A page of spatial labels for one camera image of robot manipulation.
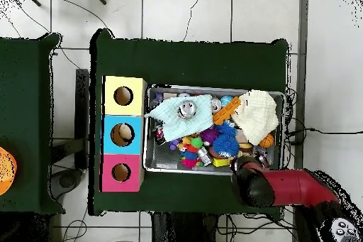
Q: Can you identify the crushed silver can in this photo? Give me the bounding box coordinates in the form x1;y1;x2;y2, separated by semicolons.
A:
177;100;197;120

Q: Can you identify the cream knitted cloth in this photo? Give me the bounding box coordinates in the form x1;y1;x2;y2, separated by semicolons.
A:
230;89;279;146

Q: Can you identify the orange round object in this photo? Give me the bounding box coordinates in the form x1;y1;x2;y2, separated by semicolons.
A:
0;146;18;197

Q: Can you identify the mint knitted cloth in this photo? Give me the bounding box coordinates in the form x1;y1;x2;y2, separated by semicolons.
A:
144;94;215;143

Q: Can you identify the dark green side table cloth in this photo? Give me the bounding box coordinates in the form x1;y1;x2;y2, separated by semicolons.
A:
0;33;65;215

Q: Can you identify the orange basketball toy ball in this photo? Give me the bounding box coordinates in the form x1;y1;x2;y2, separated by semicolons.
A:
258;133;275;149

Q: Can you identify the large blue spiky ball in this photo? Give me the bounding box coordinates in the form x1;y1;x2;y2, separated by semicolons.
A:
211;133;240;158

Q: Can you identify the blue globe ball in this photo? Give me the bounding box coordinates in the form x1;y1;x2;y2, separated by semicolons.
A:
220;94;234;107

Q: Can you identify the wooden box with three holes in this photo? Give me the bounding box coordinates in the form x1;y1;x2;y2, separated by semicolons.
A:
100;75;148;193

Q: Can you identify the purple spiky ball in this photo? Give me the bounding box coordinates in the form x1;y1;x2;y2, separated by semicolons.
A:
199;126;220;145

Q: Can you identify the orange plastic block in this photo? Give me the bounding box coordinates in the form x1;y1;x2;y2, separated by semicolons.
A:
212;96;242;126

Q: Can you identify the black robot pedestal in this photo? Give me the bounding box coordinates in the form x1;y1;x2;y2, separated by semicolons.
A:
151;211;219;242

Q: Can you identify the black power cable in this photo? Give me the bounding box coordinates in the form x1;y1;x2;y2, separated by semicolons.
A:
284;127;363;144

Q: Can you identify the small blue spiky ball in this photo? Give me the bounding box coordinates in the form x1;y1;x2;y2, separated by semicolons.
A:
216;121;238;138

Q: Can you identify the silver soda can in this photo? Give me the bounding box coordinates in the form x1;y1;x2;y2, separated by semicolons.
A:
211;97;223;112

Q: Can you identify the silver mesh bin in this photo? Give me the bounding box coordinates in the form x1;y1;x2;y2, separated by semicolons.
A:
143;84;286;179

